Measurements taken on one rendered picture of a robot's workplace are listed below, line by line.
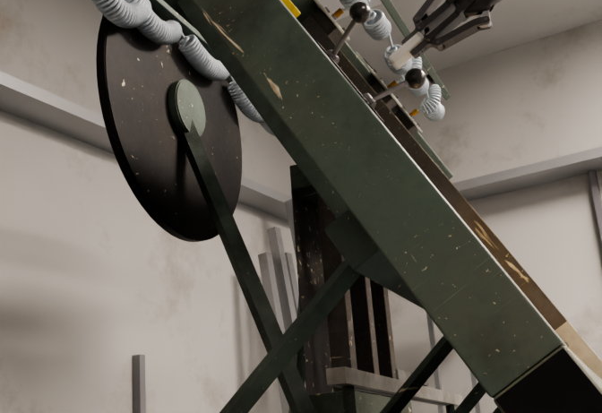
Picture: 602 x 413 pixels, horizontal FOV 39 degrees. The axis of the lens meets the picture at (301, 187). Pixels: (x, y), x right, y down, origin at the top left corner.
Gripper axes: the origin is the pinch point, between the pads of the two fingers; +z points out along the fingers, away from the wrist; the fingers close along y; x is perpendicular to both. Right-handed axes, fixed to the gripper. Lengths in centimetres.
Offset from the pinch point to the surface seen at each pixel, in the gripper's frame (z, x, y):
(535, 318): 12, -23, 53
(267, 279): 126, 314, -121
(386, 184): 15.6, -23.0, 26.8
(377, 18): -4, 65, -50
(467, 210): 9.9, 44.6, 13.8
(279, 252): 113, 325, -135
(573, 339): 10, 45, 48
